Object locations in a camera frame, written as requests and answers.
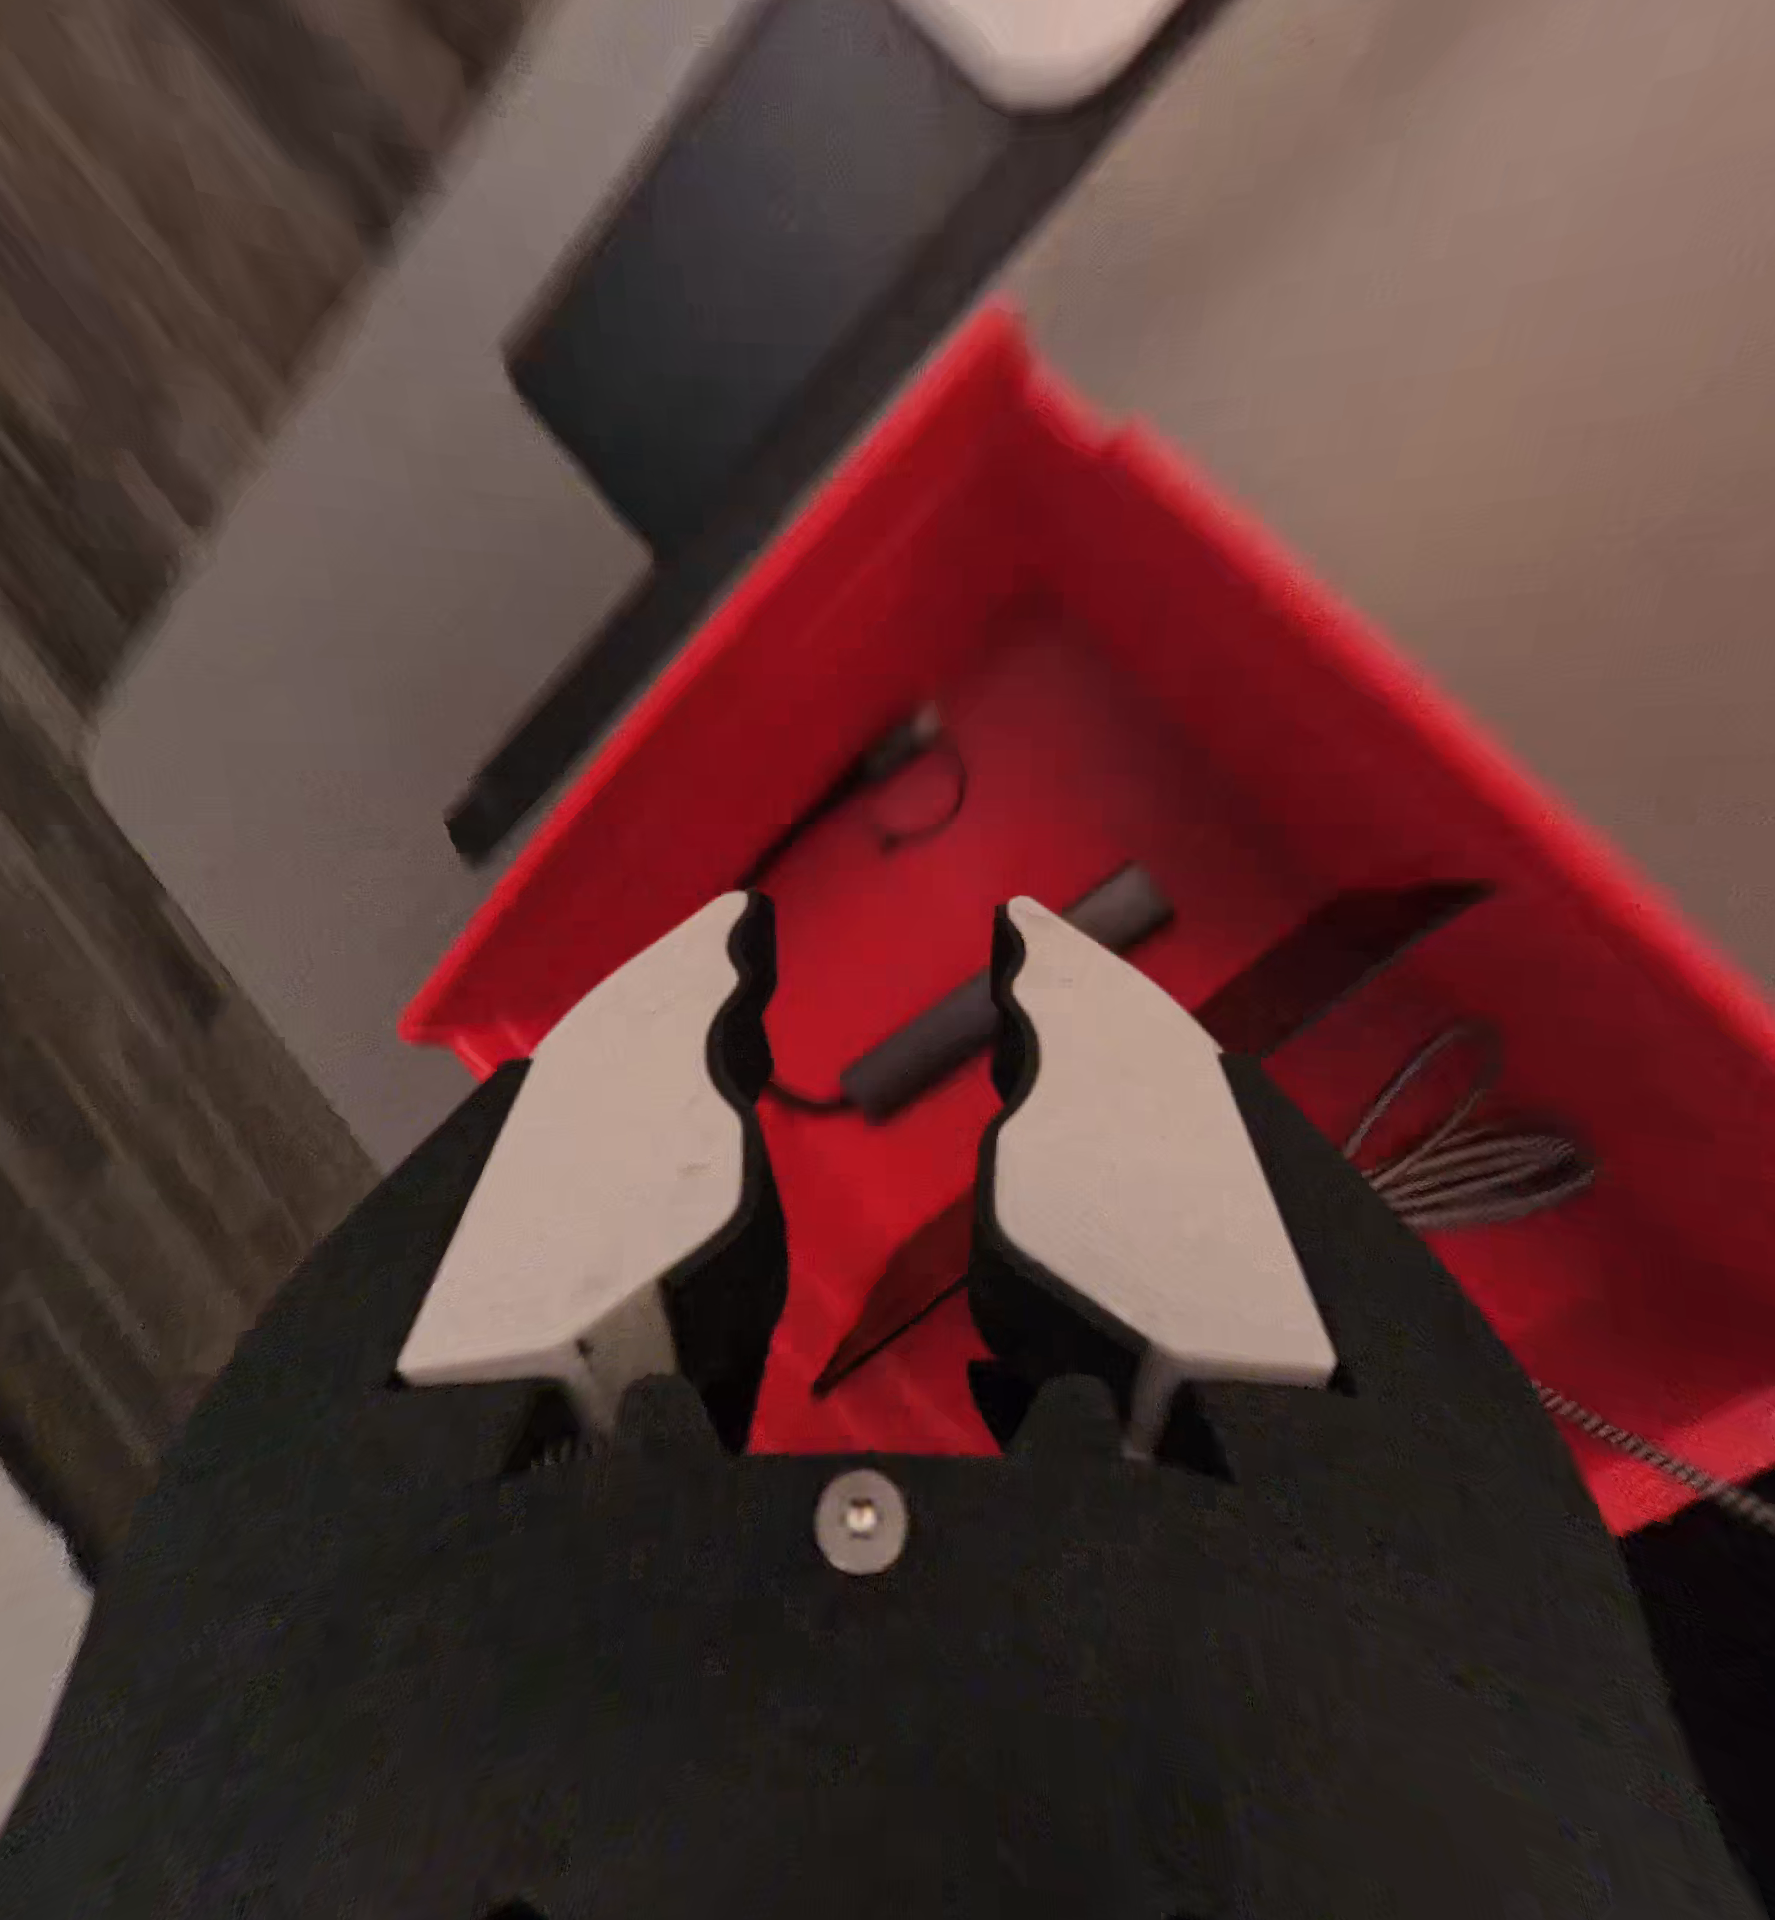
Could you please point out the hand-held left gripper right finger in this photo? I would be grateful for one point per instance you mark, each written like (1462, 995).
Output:
(1142, 1185)

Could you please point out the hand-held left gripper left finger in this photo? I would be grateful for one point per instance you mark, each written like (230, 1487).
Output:
(601, 1155)

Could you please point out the dark grey usb adapter stick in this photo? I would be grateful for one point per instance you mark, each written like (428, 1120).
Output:
(917, 1057)

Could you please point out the red plastic bin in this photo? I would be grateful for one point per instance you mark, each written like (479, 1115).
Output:
(1127, 675)

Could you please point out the black bin divider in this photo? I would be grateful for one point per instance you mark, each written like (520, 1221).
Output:
(1337, 960)
(902, 1290)

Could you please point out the small black tethered adapter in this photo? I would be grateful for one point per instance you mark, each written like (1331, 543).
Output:
(902, 738)

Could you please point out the dark rectangular desk mat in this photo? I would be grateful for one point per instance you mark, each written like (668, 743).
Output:
(768, 271)

